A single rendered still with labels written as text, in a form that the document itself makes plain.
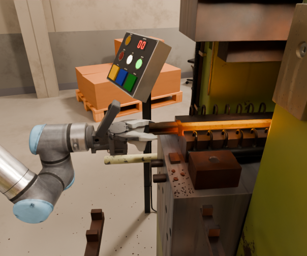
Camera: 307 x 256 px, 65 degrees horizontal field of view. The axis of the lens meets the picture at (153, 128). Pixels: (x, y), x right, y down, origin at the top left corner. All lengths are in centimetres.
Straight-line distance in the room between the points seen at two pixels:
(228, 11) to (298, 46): 21
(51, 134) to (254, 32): 60
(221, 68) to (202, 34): 34
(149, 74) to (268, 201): 74
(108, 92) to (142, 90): 187
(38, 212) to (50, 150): 17
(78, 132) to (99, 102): 225
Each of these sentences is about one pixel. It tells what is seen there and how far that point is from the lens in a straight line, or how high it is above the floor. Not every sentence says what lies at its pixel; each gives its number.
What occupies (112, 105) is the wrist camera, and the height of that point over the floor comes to 109.
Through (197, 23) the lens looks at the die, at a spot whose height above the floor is 131.
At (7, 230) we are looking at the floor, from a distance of 199.
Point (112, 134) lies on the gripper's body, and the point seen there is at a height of 101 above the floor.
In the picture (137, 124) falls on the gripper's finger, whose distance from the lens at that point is 78.
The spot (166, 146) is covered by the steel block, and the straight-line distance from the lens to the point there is 83.
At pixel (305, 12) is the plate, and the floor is 134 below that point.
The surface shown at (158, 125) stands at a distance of 75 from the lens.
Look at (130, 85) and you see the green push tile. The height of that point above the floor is 100.
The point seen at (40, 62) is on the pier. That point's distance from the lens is 391.
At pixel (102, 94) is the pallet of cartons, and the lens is 295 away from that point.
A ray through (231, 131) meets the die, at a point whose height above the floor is 99.
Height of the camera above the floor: 137
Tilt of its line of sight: 29 degrees down
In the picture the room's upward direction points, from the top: straight up
